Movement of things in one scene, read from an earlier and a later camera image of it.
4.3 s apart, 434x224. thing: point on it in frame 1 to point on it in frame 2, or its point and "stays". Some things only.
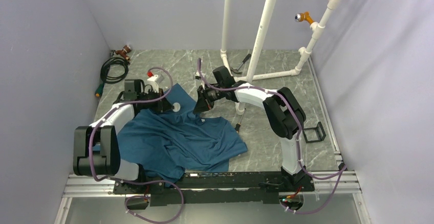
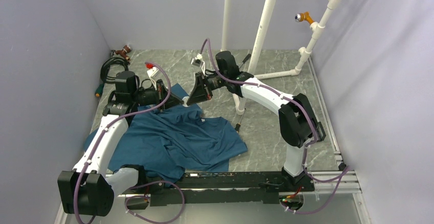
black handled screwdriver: [238, 125] stays
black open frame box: [315, 134] stays
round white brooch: [177, 107] to [185, 98]
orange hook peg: [305, 16] stays
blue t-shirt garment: [166, 145] stays
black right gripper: [204, 103] to [200, 92]
